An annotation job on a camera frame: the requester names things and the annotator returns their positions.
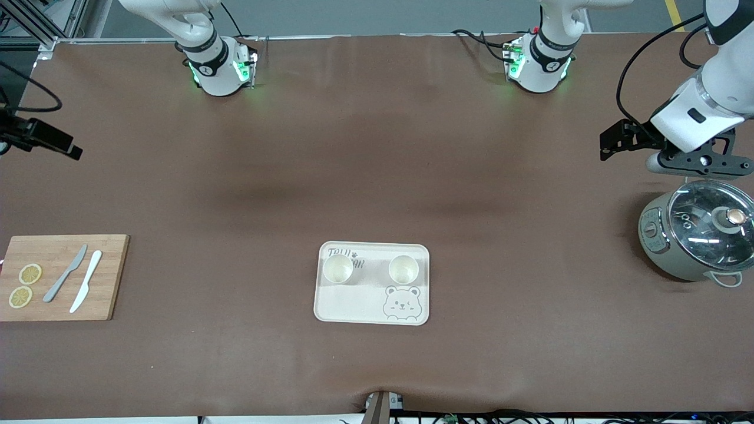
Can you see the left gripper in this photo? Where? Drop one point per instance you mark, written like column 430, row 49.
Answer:
column 641, row 136

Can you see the white plastic cup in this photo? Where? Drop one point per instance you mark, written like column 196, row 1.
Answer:
column 403, row 269
column 337, row 269

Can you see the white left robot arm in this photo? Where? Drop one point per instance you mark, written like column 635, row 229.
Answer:
column 727, row 70

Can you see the cream bear print tray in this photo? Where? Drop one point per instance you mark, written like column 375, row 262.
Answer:
column 353, row 303

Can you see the grey-green electric cooking pot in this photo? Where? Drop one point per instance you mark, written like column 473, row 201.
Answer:
column 657, row 247

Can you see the glass pot lid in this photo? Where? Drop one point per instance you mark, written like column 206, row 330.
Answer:
column 707, row 221

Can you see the grey plastic knife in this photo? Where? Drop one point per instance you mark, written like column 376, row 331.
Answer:
column 65, row 274

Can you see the yellow lemon slice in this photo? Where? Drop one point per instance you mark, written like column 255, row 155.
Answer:
column 30, row 274
column 20, row 297

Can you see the white plastic knife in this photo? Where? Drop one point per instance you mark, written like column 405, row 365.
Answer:
column 86, row 281

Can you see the bamboo cutting board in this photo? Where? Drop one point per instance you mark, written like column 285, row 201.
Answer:
column 112, row 277

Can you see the aluminium frame profile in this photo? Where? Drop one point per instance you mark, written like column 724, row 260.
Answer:
column 35, row 20

